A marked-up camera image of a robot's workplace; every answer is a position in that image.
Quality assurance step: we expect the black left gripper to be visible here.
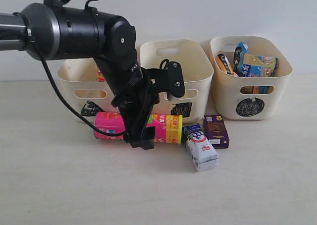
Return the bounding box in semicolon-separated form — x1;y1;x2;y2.
110;67;159;150

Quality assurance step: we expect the pink chips can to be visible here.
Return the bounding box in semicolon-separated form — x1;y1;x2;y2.
95;112;183;144

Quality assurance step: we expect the white blue milk carton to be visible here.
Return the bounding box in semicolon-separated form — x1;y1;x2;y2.
182;123;218;171

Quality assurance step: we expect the yellow chips can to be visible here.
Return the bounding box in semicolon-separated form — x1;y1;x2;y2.
96;62;107;98

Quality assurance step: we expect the orange instant noodle bag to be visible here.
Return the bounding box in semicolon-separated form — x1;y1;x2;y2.
215;52;260;94

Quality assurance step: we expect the blue instant noodle bag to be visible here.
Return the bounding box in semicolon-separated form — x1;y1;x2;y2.
233;42;279;95

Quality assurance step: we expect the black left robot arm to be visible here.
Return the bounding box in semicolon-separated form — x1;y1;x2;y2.
0;3;159;150

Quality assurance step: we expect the purple drink carton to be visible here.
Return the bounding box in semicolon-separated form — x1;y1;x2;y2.
203;115;230;149

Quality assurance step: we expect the middle cream bin square mark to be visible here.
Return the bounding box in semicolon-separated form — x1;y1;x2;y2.
139;39;214;123

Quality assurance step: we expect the left cream bin triangle mark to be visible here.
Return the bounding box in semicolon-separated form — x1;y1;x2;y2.
57;58;119;123

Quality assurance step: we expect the right cream bin circle mark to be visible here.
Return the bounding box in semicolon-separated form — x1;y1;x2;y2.
209;36;294;121

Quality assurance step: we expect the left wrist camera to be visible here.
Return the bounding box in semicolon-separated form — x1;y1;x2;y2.
145;59;185;100

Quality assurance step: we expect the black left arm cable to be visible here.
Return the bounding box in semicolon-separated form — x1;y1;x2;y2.
12;0;129;137

